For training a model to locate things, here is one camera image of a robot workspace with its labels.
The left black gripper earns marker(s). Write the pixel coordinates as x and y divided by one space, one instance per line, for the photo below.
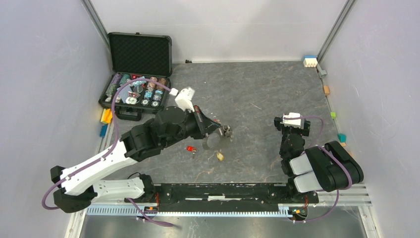
204 124

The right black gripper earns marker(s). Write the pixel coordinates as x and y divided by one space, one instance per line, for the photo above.
277 120

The yellow tag key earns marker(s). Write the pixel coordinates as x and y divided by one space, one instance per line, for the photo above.
220 156

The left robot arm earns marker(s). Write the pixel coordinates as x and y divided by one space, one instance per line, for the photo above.
84 184

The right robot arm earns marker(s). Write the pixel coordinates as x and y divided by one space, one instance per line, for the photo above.
315 168

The small red tag key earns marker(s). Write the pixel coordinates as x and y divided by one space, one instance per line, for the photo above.
192 150

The teal cube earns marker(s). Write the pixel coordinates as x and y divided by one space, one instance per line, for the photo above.
342 137

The orange wooden cube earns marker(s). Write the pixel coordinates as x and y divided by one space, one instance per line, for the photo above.
326 90

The grey block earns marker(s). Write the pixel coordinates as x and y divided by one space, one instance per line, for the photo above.
321 72

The white blue toy block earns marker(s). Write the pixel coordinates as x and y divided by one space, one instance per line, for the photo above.
310 61

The black poker chip case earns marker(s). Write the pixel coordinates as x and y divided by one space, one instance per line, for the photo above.
145 61

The yellow orange toy block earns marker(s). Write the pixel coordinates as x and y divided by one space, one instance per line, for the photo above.
106 116

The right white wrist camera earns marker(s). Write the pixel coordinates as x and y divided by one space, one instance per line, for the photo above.
293 119

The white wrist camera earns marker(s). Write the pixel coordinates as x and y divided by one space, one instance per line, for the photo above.
293 119
183 98

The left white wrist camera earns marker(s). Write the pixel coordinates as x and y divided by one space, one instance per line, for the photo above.
183 98

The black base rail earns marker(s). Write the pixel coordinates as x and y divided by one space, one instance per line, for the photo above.
224 197

